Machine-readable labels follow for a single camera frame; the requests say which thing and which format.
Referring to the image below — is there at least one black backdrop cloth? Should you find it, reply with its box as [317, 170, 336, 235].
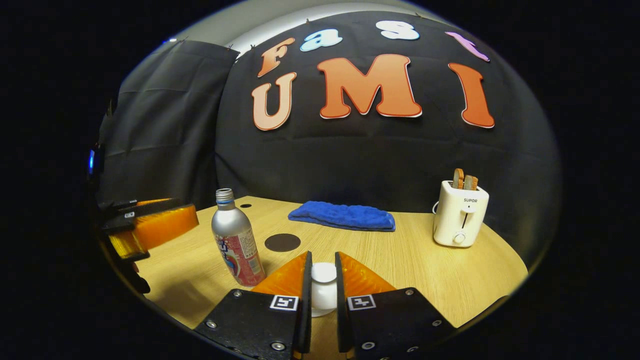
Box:
[97, 10, 563, 271]

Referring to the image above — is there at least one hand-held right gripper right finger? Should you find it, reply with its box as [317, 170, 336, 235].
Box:
[335, 251, 457, 360]

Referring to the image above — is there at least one silver water bottle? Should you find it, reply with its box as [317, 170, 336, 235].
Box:
[211, 188, 267, 287]

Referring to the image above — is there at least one dark round coaster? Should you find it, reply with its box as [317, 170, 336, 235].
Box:
[264, 233, 302, 253]

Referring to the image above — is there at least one blue towel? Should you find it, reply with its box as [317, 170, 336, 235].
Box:
[288, 200, 396, 233]

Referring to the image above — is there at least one white toaster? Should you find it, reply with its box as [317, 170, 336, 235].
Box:
[433, 180, 490, 248]

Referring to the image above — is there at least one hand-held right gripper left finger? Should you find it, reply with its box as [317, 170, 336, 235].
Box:
[194, 251, 313, 360]

